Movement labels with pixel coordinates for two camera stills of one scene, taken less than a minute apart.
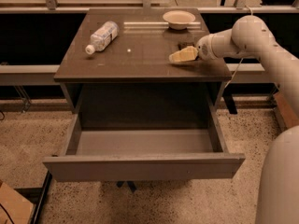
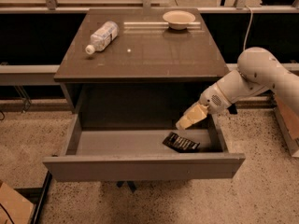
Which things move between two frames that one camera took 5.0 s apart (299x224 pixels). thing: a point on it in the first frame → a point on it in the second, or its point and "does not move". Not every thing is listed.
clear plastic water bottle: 103,37 does not move
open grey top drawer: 128,154 does not move
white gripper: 204,49 → 213,101
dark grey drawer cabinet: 117,71 does not move
